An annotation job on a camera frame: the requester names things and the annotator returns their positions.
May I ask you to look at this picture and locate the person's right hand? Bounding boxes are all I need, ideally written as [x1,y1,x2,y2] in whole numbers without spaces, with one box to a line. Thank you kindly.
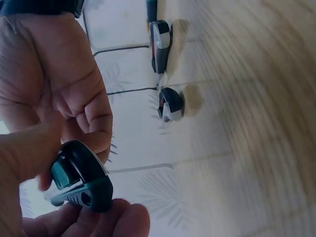
[0,11,114,162]

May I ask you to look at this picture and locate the person's left hand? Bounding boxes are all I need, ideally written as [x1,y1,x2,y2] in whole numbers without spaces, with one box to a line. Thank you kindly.
[0,121,151,237]

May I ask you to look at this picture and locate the dark blue tool handle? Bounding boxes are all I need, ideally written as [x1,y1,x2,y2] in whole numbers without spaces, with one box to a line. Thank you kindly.
[145,0,159,22]

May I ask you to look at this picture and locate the black and silver hand tool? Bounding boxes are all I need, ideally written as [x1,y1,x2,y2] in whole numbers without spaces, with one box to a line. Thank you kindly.
[157,87,186,123]
[148,20,172,75]
[43,140,115,213]

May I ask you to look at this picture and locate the black wrist band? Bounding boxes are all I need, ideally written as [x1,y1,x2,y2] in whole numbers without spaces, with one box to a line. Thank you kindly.
[0,0,83,19]

